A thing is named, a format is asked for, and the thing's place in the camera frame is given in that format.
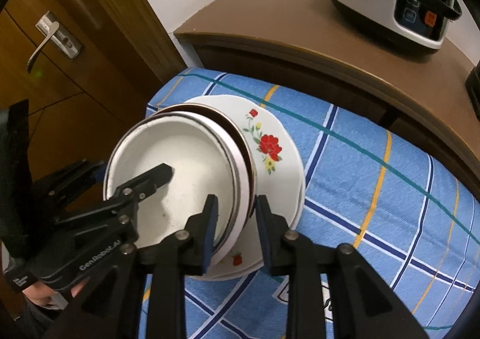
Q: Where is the black tall thermos flask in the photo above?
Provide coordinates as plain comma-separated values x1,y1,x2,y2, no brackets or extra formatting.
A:
465,62,480,120

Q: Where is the red floral white plate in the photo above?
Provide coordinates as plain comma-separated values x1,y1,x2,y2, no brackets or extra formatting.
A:
187,94,305,281

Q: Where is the white enamel bowl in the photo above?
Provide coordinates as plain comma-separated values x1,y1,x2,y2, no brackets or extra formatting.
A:
103,113,237,253

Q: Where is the blue plaid tablecloth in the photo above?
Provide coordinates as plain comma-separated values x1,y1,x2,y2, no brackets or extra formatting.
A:
145,68,479,338

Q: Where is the brown wooden door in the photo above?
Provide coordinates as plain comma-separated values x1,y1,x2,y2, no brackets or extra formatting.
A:
1,0,185,179

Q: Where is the brown wooden sideboard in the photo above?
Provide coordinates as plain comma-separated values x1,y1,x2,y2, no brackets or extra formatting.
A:
175,0,479,193

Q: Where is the stainless steel bowl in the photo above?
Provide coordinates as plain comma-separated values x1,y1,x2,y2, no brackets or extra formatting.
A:
150,103,257,220

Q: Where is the silver door handle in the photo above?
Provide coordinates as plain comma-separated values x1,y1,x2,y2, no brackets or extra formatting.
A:
26,11,83,73

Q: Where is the person's left hand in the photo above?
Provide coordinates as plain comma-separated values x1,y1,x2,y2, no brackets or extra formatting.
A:
22,277,89,307

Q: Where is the pink plastic bowl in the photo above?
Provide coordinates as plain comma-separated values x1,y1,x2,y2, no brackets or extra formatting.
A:
168,112,250,266

